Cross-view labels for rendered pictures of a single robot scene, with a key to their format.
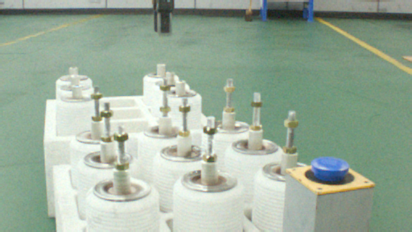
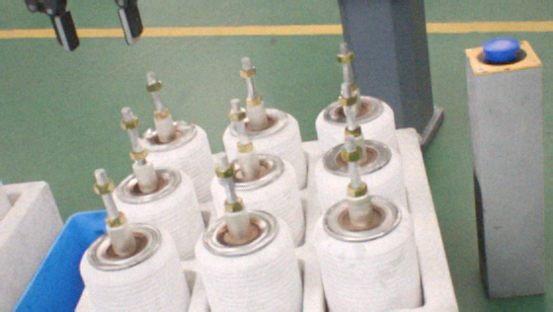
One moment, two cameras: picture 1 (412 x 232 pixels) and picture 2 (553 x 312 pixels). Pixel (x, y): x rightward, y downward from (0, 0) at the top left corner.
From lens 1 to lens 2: 0.80 m
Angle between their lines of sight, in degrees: 65
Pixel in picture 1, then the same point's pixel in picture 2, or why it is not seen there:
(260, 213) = not seen: hidden behind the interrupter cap
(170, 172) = (283, 195)
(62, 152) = not seen: outside the picture
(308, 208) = (528, 85)
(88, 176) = (274, 259)
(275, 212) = not seen: hidden behind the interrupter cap
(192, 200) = (391, 177)
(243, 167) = (286, 147)
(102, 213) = (404, 246)
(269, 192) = (376, 134)
